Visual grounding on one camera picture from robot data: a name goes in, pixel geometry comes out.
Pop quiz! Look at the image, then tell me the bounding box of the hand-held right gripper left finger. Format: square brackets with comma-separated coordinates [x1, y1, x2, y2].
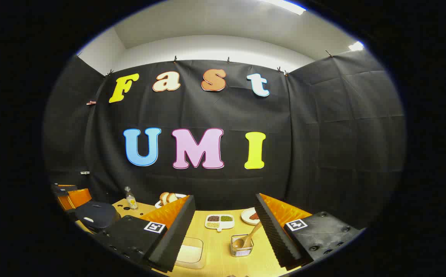
[91, 195, 196, 273]

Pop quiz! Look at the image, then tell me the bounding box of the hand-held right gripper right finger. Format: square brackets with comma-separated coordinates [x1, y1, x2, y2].
[254, 193, 364, 271]

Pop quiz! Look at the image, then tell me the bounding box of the wooden spoon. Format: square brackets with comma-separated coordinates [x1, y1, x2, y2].
[232, 222, 262, 250]

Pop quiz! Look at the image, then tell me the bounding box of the metal wire chopstick holder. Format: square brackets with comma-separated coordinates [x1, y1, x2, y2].
[231, 234, 254, 257]

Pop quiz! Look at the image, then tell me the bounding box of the clear plastic container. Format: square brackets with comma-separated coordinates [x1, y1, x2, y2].
[175, 237, 205, 269]

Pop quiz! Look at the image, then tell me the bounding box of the white round plate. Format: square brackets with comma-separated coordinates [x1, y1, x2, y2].
[241, 207, 262, 225]

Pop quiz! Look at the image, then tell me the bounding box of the white toaster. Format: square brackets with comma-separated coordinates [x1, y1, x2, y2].
[155, 194, 188, 209]

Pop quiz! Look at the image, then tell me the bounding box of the white divided dish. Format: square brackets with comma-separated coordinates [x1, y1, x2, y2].
[205, 214, 235, 232]

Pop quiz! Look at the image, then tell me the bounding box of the small glass bottle yellow label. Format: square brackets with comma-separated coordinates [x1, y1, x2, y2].
[125, 186, 139, 210]

